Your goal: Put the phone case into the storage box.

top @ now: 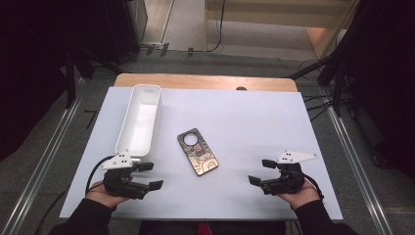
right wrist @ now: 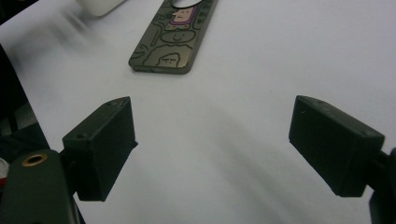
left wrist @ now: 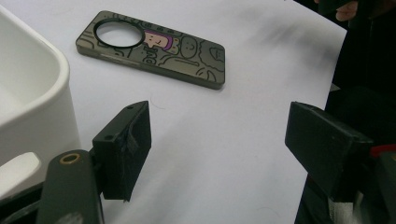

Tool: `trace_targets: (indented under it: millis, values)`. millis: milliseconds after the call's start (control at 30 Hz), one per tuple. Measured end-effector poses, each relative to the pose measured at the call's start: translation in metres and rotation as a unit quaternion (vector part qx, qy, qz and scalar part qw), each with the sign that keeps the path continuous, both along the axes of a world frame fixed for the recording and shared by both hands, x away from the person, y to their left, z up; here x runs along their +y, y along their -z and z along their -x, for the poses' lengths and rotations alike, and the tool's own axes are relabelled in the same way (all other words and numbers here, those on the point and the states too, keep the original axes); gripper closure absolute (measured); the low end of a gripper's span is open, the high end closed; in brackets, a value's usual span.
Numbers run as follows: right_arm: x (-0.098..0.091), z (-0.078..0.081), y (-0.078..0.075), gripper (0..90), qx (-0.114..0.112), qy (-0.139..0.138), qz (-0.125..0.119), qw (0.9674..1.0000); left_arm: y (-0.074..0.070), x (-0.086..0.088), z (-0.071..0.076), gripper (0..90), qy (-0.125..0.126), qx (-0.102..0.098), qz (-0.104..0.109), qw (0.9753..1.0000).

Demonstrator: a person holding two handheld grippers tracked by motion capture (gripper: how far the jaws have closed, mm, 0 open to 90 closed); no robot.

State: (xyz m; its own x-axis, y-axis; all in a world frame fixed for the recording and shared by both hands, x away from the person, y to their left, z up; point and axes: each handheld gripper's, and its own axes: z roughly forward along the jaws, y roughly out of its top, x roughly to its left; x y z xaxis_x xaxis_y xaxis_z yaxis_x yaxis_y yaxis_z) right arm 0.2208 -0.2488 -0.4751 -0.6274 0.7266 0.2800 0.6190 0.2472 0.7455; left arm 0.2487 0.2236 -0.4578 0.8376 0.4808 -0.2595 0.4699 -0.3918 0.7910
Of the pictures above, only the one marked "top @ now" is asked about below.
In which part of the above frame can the dark curtain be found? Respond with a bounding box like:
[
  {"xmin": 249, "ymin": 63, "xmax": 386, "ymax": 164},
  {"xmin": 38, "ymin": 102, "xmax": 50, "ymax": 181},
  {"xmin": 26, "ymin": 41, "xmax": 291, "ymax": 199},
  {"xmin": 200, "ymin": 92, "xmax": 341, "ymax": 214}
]
[
  {"xmin": 0, "ymin": 0, "xmax": 109, "ymax": 162},
  {"xmin": 339, "ymin": 0, "xmax": 415, "ymax": 180}
]

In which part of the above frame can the white board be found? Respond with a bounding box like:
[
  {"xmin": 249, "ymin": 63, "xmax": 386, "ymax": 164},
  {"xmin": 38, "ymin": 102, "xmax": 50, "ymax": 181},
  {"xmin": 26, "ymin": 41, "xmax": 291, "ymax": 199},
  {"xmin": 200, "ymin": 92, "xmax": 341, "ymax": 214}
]
[{"xmin": 59, "ymin": 86, "xmax": 344, "ymax": 220}]

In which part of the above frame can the hand-held gripper black cable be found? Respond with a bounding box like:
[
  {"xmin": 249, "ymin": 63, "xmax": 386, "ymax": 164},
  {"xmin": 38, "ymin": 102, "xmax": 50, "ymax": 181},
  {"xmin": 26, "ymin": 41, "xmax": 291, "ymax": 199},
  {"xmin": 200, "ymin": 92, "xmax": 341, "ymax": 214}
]
[
  {"xmin": 85, "ymin": 156, "xmax": 115, "ymax": 197},
  {"xmin": 302, "ymin": 174, "xmax": 325, "ymax": 201}
]

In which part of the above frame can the left hand-held gripper black cable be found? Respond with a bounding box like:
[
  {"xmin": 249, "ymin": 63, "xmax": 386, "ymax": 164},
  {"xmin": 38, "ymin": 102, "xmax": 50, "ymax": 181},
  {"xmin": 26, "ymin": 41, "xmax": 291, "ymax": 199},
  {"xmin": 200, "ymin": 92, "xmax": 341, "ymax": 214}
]
[{"xmin": 85, "ymin": 156, "xmax": 115, "ymax": 197}]

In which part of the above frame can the right hand-held gripper black cable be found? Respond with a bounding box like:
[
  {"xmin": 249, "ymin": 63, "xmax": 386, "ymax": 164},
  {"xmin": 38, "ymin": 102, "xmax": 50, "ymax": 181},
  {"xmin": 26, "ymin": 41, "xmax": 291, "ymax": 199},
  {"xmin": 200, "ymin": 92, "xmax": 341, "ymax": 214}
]
[{"xmin": 302, "ymin": 174, "xmax": 325, "ymax": 201}]

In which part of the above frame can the light wooden shelf unit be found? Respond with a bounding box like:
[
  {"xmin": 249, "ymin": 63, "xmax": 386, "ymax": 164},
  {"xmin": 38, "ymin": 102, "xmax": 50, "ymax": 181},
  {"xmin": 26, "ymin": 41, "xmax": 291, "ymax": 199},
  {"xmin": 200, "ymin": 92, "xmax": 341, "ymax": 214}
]
[{"xmin": 204, "ymin": 0, "xmax": 360, "ymax": 61}]

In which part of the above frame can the person's left hand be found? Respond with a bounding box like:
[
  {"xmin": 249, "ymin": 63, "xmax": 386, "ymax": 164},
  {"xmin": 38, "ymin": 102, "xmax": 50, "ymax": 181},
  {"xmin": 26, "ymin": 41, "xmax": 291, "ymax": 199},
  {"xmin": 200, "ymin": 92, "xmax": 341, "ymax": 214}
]
[{"xmin": 85, "ymin": 181, "xmax": 131, "ymax": 210}]

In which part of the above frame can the black metal stand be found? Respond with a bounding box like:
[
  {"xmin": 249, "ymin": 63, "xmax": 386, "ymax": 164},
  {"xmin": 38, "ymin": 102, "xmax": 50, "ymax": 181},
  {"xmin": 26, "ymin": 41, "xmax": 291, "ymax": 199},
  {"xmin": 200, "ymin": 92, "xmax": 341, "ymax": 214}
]
[
  {"xmin": 288, "ymin": 55, "xmax": 351, "ymax": 118},
  {"xmin": 62, "ymin": 45, "xmax": 123, "ymax": 110}
]

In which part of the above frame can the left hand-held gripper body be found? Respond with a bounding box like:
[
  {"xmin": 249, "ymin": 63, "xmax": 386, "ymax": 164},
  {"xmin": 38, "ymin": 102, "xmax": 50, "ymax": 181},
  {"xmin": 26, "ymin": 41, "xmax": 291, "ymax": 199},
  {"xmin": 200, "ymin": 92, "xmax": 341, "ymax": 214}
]
[{"xmin": 99, "ymin": 151, "xmax": 151, "ymax": 200}]

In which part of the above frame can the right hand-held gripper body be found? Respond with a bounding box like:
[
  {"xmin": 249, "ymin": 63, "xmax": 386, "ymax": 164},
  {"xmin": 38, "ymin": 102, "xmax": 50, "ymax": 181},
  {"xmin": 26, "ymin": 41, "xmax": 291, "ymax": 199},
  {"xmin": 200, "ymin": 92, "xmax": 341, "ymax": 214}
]
[{"xmin": 260, "ymin": 150, "xmax": 318, "ymax": 196}]

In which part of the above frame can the person's lap in dark clothing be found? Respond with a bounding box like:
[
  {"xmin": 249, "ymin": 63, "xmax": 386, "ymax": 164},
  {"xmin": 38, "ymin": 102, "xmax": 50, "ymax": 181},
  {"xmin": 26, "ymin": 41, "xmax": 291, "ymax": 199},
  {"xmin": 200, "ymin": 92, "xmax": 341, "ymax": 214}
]
[{"xmin": 138, "ymin": 220, "xmax": 288, "ymax": 235}]

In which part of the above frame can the person's right hand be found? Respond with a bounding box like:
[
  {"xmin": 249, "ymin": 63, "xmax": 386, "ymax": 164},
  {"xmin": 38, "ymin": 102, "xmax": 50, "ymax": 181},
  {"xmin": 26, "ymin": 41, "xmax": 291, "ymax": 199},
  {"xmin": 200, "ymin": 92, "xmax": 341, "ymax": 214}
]
[{"xmin": 277, "ymin": 178, "xmax": 321, "ymax": 211}]

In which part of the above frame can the white plastic bin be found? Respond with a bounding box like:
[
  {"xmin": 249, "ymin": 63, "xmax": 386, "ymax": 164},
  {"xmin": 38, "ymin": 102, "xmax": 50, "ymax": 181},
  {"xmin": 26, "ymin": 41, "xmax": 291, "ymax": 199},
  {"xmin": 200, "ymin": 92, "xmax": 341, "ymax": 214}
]
[{"xmin": 115, "ymin": 83, "xmax": 162, "ymax": 165}]

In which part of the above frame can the hanging black cable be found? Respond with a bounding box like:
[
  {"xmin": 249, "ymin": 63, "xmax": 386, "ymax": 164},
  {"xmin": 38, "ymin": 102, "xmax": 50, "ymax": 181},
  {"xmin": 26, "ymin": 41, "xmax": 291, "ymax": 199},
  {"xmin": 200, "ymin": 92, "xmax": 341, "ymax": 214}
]
[{"xmin": 206, "ymin": 0, "xmax": 227, "ymax": 54}]

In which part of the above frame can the metal floor rail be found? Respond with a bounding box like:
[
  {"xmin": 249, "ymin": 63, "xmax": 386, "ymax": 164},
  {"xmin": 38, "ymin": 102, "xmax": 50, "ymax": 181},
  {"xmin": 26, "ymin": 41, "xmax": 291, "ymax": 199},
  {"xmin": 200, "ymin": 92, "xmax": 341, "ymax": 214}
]
[
  {"xmin": 0, "ymin": 96, "xmax": 82, "ymax": 235},
  {"xmin": 327, "ymin": 106, "xmax": 395, "ymax": 235}
]

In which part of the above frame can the wooden table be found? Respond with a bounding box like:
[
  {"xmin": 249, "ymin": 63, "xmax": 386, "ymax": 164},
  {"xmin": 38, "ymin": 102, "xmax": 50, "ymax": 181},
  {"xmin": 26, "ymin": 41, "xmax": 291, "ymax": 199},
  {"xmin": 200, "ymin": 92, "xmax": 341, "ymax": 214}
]
[{"xmin": 114, "ymin": 72, "xmax": 299, "ymax": 93}]

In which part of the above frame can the patterned phone case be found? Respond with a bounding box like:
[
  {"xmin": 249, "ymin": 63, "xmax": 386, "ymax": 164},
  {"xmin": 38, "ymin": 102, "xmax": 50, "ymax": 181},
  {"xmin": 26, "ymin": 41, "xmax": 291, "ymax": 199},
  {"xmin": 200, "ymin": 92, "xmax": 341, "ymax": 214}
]
[{"xmin": 176, "ymin": 127, "xmax": 219, "ymax": 177}]

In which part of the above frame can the bundle of black floor cables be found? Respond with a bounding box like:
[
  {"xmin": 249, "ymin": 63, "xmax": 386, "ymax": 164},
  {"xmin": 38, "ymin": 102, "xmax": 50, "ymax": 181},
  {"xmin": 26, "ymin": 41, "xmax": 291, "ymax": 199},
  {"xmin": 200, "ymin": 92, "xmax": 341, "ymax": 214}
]
[{"xmin": 301, "ymin": 87, "xmax": 355, "ymax": 122}]

